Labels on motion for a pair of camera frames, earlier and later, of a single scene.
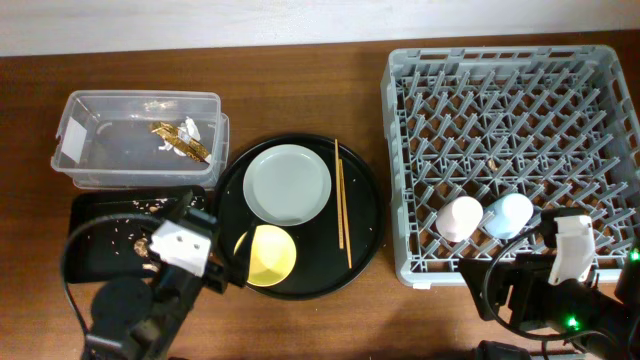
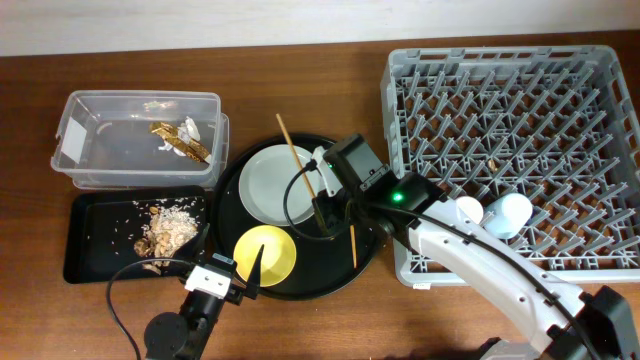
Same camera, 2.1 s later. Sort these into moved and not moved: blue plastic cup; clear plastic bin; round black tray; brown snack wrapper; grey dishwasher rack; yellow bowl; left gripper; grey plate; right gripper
Moved: left gripper; right gripper
Not moved: blue plastic cup; grey plate; brown snack wrapper; round black tray; yellow bowl; clear plastic bin; grey dishwasher rack
